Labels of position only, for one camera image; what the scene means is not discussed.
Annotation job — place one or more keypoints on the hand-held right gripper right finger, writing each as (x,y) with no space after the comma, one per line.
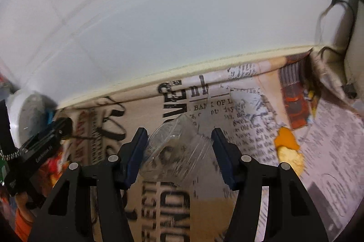
(224,154)

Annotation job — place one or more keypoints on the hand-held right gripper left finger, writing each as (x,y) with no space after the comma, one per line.
(136,151)

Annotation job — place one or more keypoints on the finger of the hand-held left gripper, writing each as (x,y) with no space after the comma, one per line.
(61,127)

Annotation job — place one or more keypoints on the clear plastic wrapper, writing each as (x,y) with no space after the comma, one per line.
(176,151)

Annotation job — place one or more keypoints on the person's left forearm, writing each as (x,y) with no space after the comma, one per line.
(25,219)

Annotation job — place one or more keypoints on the printed newspaper table cover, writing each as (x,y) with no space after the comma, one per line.
(241,122)

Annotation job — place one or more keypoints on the small orange peel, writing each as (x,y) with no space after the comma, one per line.
(287,142)

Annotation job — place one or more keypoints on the white rice cooker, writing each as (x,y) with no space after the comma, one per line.
(357,54)

